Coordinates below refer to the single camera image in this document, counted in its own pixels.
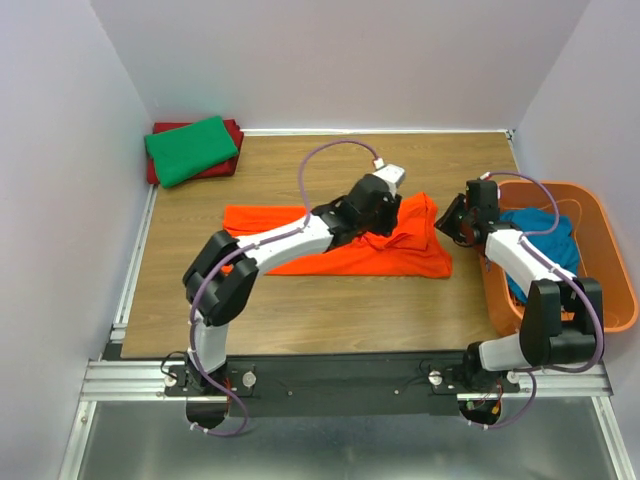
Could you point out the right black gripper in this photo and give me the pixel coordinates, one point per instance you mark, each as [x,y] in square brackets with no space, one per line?
[444,222]

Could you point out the orange plastic laundry basket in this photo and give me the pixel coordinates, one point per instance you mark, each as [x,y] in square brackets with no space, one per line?
[600,259]

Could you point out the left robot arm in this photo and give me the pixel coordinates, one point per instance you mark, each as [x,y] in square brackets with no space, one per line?
[219,281]

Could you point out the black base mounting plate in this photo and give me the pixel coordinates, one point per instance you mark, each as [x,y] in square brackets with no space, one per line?
[327,385]

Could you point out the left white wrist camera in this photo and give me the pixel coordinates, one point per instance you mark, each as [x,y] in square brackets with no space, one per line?
[391,174]

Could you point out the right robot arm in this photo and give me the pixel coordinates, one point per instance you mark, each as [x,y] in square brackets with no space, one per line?
[562,325]

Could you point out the orange t shirt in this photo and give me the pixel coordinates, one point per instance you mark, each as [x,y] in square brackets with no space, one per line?
[411,250]

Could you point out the green folded t shirt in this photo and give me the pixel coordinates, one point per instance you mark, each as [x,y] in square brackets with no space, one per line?
[184,152]

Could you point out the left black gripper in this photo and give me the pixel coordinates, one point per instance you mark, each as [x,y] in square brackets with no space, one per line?
[389,207]

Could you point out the dark red folded t shirt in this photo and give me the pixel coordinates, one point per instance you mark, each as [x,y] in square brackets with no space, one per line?
[223,169]

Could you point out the blue crumpled t shirt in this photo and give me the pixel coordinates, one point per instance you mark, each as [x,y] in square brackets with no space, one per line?
[559,245]

